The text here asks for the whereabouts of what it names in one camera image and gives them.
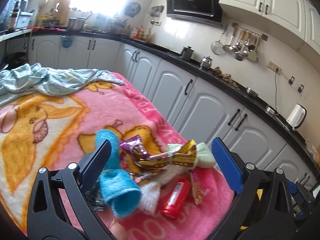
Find wall utensil rail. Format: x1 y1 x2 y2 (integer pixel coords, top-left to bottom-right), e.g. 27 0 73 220
231 22 269 42

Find dark foil wrapper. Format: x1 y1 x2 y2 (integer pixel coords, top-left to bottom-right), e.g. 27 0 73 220
86 182 107 212

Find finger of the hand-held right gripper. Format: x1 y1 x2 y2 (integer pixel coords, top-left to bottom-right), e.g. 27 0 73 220
286 180 316 203

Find blue knitted cloth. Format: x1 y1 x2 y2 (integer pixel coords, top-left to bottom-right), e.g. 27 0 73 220
95 129 142 218

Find hanging kitchen tools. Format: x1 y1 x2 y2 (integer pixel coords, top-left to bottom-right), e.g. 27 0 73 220
149 5 165 25

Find pile of ginger roots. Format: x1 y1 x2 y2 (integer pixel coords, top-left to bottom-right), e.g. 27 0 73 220
212 66 239 88

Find steel teapot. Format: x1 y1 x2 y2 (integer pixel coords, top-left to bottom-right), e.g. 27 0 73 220
201 56 213 69

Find black range hood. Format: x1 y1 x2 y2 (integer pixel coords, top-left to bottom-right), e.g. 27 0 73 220
163 0 223 28

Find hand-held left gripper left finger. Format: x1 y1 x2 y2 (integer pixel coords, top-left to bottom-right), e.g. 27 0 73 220
26 139 118 240

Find steel stockpot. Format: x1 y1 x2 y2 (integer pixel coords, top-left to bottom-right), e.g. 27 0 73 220
67 17 87 32

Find white fringed cloth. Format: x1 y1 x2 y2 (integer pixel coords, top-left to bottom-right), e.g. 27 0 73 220
139 167 190 215

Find steel ladle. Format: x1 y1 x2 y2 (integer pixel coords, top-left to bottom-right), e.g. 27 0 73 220
234 31 250 62
232 30 244 52
223 27 237 52

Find yellow purple strip wrapper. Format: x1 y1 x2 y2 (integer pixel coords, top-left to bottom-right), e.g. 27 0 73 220
189 170 203 205

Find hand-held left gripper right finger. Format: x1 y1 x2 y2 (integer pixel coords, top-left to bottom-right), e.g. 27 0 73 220
211 137 303 240

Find yellow snack wrapper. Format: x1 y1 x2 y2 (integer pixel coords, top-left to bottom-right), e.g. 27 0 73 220
137 140 198 170

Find clear plastic bag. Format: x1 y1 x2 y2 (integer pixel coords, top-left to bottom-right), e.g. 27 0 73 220
306 140 320 165

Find white kitchen cabinets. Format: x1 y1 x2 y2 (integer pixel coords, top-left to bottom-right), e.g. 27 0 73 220
27 35 318 193
218 0 320 55

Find wire mesh strainer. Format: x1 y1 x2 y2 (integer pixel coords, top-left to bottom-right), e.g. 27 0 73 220
211 24 229 55

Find light blue crumpled cloth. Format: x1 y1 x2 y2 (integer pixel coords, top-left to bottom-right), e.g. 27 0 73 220
0 63 125 105

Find wooden cutting board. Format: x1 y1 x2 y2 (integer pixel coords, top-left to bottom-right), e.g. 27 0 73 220
54 0 70 25

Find pink printed blanket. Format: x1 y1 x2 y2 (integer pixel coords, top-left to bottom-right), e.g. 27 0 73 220
0 69 237 240

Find white upper kitchen cabinets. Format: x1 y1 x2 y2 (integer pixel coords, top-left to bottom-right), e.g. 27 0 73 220
218 0 320 55

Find small round fan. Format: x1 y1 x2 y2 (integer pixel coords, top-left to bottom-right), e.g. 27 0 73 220
124 2 140 18

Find dark lidded pot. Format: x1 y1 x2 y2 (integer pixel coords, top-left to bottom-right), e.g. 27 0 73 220
181 46 195 60

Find red bottle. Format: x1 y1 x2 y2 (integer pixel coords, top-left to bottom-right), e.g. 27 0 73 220
161 179 192 220

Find blue hanging basket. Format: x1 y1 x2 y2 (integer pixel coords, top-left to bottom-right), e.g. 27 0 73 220
61 35 75 48

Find white electric kettle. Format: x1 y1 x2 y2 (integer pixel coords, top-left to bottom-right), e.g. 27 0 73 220
286 104 307 132

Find white lower kitchen cabinets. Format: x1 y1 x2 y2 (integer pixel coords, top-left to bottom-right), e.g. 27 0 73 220
27 35 318 193

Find light green bow cloth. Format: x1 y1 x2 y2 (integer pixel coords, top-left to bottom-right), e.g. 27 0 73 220
167 142 217 174

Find purple foil wrapper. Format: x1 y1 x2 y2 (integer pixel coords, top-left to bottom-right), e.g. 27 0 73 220
119 134 170 180

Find row of condiment bottles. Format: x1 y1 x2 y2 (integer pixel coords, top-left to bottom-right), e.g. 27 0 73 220
129 25 153 40

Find person's left hand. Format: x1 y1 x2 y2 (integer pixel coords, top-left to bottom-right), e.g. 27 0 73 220
109 217 128 240

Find pale spatula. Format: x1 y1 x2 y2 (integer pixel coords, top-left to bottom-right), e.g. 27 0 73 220
247 36 259 62

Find black kitchen countertop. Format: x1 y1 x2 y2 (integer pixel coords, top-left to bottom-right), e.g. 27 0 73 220
31 29 320 173

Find light blue storage box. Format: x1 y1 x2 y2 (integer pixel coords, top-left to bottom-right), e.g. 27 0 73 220
19 12 34 28

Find black power cable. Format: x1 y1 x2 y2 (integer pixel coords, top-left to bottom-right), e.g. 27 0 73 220
274 70 280 114

